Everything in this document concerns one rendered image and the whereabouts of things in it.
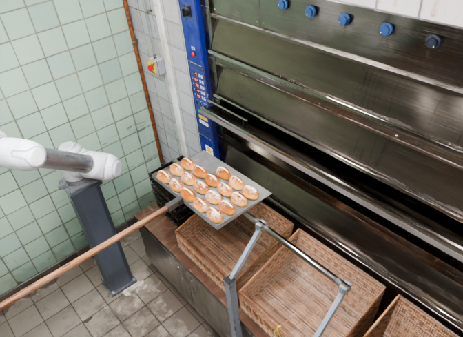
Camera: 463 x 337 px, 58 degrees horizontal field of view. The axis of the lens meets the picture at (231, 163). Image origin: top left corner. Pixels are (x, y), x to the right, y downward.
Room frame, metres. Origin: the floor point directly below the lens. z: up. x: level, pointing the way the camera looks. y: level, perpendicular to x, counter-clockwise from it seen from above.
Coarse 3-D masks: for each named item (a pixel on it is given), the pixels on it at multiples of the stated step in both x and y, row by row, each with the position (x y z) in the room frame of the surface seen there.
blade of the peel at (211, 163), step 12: (192, 156) 1.95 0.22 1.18; (204, 156) 1.94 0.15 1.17; (168, 168) 1.84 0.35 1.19; (216, 168) 1.81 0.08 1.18; (228, 168) 1.81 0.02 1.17; (156, 180) 1.75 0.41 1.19; (180, 180) 1.74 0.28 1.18; (204, 180) 1.72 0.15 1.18; (228, 180) 1.70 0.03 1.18; (180, 192) 1.64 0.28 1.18; (240, 192) 1.60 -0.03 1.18; (264, 192) 1.58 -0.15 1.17; (192, 204) 1.54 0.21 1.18; (252, 204) 1.49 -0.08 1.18; (204, 216) 1.42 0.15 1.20; (228, 216) 1.43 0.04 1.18; (216, 228) 1.35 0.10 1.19
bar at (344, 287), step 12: (252, 216) 1.42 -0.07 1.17; (264, 228) 1.34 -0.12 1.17; (252, 240) 1.34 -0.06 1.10; (276, 240) 1.28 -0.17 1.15; (300, 252) 1.18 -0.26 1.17; (240, 264) 1.28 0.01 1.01; (312, 264) 1.11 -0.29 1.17; (228, 276) 1.26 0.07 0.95; (336, 276) 1.03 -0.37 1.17; (228, 288) 1.22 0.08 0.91; (348, 288) 0.98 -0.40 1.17; (228, 300) 1.23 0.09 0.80; (336, 300) 0.97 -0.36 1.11; (324, 324) 0.92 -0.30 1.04; (240, 336) 1.23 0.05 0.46
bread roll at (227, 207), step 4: (224, 200) 1.49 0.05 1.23; (220, 204) 1.48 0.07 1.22; (224, 204) 1.47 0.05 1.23; (228, 204) 1.46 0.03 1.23; (232, 204) 1.46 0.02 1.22; (220, 208) 1.46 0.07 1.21; (224, 208) 1.45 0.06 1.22; (228, 208) 1.44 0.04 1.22; (232, 208) 1.44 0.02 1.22; (224, 212) 1.44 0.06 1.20; (228, 212) 1.43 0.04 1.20; (232, 212) 1.43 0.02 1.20
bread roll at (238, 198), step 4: (236, 192) 1.54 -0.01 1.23; (232, 196) 1.53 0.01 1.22; (236, 196) 1.51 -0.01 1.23; (240, 196) 1.51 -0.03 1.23; (244, 196) 1.51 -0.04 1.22; (232, 200) 1.52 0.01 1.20; (236, 200) 1.50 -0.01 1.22; (240, 200) 1.49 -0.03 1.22; (244, 200) 1.49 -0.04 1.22; (236, 204) 1.49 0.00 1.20; (240, 204) 1.48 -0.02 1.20; (244, 204) 1.48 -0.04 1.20
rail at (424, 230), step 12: (204, 108) 2.03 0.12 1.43; (228, 120) 1.88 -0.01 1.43; (252, 132) 1.75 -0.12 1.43; (264, 144) 1.65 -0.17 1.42; (288, 156) 1.53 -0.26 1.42; (312, 168) 1.42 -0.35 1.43; (336, 180) 1.32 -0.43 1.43; (360, 192) 1.23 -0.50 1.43; (372, 204) 1.17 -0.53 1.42; (396, 216) 1.09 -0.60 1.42; (420, 228) 1.02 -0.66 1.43; (444, 240) 0.95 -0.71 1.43
